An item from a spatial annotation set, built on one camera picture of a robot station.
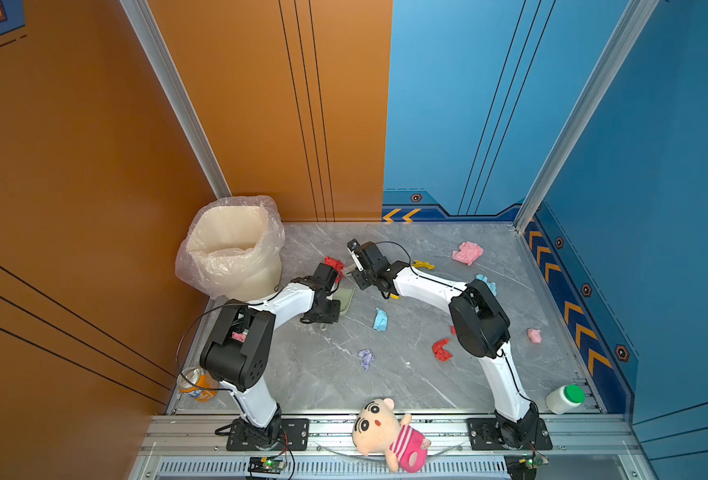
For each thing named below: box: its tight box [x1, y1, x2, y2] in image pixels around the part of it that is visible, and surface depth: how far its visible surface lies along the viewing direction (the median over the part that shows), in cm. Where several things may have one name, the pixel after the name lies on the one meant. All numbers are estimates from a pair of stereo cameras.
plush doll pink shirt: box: [353, 398, 432, 473], surface depth 68 cm
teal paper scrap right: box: [475, 274, 497, 296], surface depth 104 cm
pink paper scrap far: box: [452, 241, 484, 266], surface depth 111 cm
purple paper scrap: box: [358, 348, 375, 372], surface depth 87 cm
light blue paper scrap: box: [373, 307, 388, 332], surface depth 93 cm
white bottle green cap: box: [545, 384, 585, 415], surface depth 73 cm
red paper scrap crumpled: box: [432, 338, 453, 362], surface depth 87 cm
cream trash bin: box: [186, 206, 282, 301], surface depth 87 cm
